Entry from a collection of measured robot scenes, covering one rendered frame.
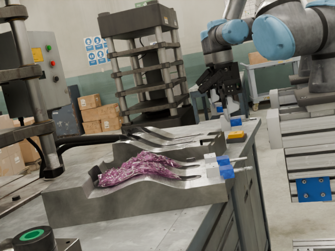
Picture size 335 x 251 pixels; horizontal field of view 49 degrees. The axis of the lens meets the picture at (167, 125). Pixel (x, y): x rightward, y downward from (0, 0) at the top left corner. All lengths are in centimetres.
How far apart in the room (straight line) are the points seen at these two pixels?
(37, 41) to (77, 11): 665
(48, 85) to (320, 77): 134
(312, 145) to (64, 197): 68
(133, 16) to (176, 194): 445
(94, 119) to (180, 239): 736
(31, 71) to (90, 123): 656
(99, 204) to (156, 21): 434
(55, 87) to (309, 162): 135
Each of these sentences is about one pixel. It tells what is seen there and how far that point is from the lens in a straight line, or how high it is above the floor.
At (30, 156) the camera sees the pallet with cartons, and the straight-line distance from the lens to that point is 585.
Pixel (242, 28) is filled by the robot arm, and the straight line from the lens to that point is 123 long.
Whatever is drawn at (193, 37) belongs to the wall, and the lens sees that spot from 778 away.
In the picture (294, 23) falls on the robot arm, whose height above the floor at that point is 122.
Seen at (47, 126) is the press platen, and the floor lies 102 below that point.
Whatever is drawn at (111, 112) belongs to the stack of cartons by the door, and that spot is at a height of 40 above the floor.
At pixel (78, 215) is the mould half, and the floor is 83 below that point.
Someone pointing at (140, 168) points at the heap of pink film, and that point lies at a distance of 105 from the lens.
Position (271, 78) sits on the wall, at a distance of 773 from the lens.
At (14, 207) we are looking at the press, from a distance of 150.
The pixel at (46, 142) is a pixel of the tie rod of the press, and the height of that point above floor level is 95.
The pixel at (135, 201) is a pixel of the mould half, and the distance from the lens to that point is 102.
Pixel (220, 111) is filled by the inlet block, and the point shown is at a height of 92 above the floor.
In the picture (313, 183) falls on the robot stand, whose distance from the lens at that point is 113.
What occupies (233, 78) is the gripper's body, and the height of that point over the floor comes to 109.
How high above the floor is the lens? 119
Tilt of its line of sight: 9 degrees down
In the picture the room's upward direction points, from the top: 11 degrees counter-clockwise
